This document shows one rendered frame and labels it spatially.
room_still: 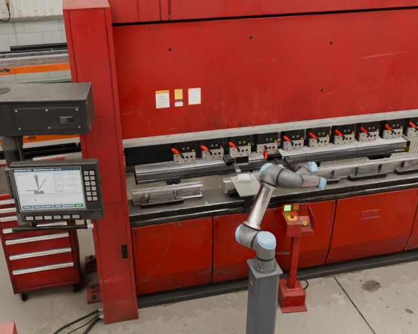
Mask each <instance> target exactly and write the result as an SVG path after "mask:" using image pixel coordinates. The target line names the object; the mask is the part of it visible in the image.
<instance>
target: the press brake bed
mask: <svg viewBox="0 0 418 334"><path fill-rule="evenodd" d="M296 203H309V207H310V209H311V211H312V213H313V215H314V217H315V222H314V233H313V236H304V237H301V241H300V248H299V259H298V267H297V278H302V279H305V280H310V279H313V278H321V277H325V276H330V275H333V274H341V273H347V272H353V271H358V270H367V269H371V268H378V267H382V266H389V265H392V264H401V263H405V262H413V261H416V260H418V182H411V183H405V184H396V185H390V186H382V187H376V188H367V189H362V190H352V191H347V192H338V193H333V194H323V195H314V196H309V197H300V198H294V199H285V200H279V201H270V202H269V203H268V205H267V208H266V210H265V213H264V215H263V218H262V220H261V223H260V228H261V230H260V232H262V231H265V232H266V231H267V232H270V233H271V234H273V235H274V236H275V239H276V246H275V260H276V261H277V263H278V265H279V267H280V268H281V270H282V271H283V275H280V276H279V279H280V280H282V279H288V271H289V258H290V251H291V237H286V236H285V234H284V231H283V228H282V226H281V216H282V209H283V205H285V204H296ZM252 206H253V204H251V205H250V209H249V213H250V211H251V208H252ZM376 209H379V213H378V216H379V218H375V219H367V220H361V219H360V218H361V214H362V212H363V211H371V210H376ZM249 213H244V205H241V206H236V207H227V208H221V209H212V210H207V211H197V212H192V213H183V214H178V215H168V216H163V217H154V218H148V219H140V220H134V221H129V222H130V230H131V244H132V252H133V266H134V274H135V289H136V296H137V309H141V308H144V307H151V306H159V305H163V304H170V303H174V302H181V301H186V300H194V299H198V298H205V297H210V296H217V295H220V294H227V293H231V292H240V291H244V290H248V283H249V266H248V264H247V260H249V259H253V258H255V256H256V251H254V250H252V249H250V248H248V247H246V246H244V245H241V244H240V243H239V242H237V241H236V229H237V228H238V227H239V225H241V224H243V222H244V221H247V218H248V216H249Z"/></svg>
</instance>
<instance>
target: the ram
mask: <svg viewBox="0 0 418 334"><path fill-rule="evenodd" d="M111 25H112V33H113V47H114V55H115V69H116V77H117V91H118V99H119V113H120V121H121V135H122V140H126V139H138V138H145V137H157V136H165V135H177V134H184V133H196V132H202V131H215V130H222V129H234V128H241V127H253V126H260V125H272V124H279V123H292V122H299V121H311V120H317V119H330V118H337V117H349V116H356V115H368V114H375V113H387V112H394V111H406V110H414V109H418V6H415V7H392V8H380V9H357V10H345V11H323V12H310V13H287V14H276V15H253V16H241V17H218V18H206V19H183V20H171V21H149V22H136V23H113V24H111ZM198 87H201V104H194V105H189V104H188V89H190V88H198ZM175 89H182V99H175V97H174V90H175ZM166 90H168V91H169V107H162V108H157V104H156V91H166ZM175 101H182V106H175ZM408 117H418V113H413V114H406V115H394V116H387V117H375V118H368V119H356V120H349V121H337V122H331V123H319V124H311V125H299V126H293V127H281V128H274V129H262V130H255V131H243V132H236V133H224V134H217V135H206V136H199V137H186V138H180V139H168V140H156V141H149V142H137V143H130V144H123V148H129V147H136V146H148V145H155V144H166V143H174V142H185V141H192V140H204V139H216V138H222V137H234V136H241V135H253V134H259V133H272V132H278V131H290V130H297V129H309V128H315V127H327V126H334V125H346V124H352V123H365V122H371V121H383V120H390V119H401V118H408Z"/></svg>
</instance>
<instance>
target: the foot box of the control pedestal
mask: <svg viewBox="0 0 418 334"><path fill-rule="evenodd" d="M284 282H287V279H282V280H279V288H278V296H277V299H278V302H279V305H280V308H281V311H282V313H295V312H303V311H307V307H306V305H305V293H304V290H303V287H302V286H301V282H300V280H297V281H296V283H297V286H298V289H299V290H298V291H290V292H287V291H286V289H285V286H284Z"/></svg>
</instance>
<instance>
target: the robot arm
mask: <svg viewBox="0 0 418 334"><path fill-rule="evenodd" d="M283 161H284V162H285V163H286V164H287V165H288V167H285V168H282V167H280V166H277V165H275V164H271V163H267V164H265V165H263V166H262V167H261V170H260V171H259V179H260V181H259V182H260V184H261V185H260V188H259V191H258V193H257V196H256V198H255V201H254V203H253V206H252V208H251V211H250V213H249V216H248V218H247V221H244V222H243V224H241V225H239V227H238V228H237V229H236V241H237V242H239V243H240V244H241V245H244V246H246V247H248V248H250V249H252V250H254V251H256V256H255V258H254V260H253V269H254V270H255V271H256V272H258V273H260V274H271V273H273V272H275V271H276V269H277V263H276V260H275V246H276V239H275V236H274V235H273V234H271V233H270V232H267V231H266V232H265V231H262V232H260V230H261V228H260V223H261V220H262V218H263V215H264V213H265V210H266V208H267V205H268V203H269V200H270V198H271V195H272V193H273V190H275V189H277V186H280V187H282V188H300V187H316V188H320V189H323V188H324V187H325V185H326V179H325V178H323V177H320V176H316V175H314V174H311V173H313V172H316V170H317V165H316V163H315V162H307V163H303V164H297V165H295V163H294V162H293V161H292V160H291V159H290V158H289V157H288V156H285V157H284V158H283Z"/></svg>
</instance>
